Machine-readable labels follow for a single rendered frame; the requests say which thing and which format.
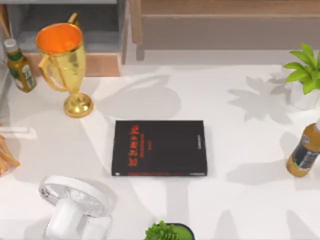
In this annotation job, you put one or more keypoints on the black book with red print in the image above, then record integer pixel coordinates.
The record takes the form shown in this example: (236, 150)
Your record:
(160, 150)

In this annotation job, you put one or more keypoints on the grey cabinet with dark inside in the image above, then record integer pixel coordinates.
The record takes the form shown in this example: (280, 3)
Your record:
(100, 27)

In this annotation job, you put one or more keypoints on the gold trophy cup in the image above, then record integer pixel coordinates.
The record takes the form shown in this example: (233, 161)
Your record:
(65, 62)

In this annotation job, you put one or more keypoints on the green plant in black pot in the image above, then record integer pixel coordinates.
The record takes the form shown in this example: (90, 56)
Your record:
(170, 232)

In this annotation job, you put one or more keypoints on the wooden shelf unit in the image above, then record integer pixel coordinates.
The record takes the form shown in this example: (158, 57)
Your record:
(225, 25)

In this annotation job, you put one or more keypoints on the white desk fan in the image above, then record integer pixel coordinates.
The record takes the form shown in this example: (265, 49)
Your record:
(75, 207)

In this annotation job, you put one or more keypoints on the amber bottle with dark label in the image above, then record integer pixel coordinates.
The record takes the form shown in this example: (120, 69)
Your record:
(303, 152)

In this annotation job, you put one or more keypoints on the green bottle with white cap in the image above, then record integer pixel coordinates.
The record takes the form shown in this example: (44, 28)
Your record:
(20, 71)

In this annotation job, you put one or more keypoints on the green plant in white pot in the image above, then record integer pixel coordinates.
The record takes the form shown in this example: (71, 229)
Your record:
(307, 72)

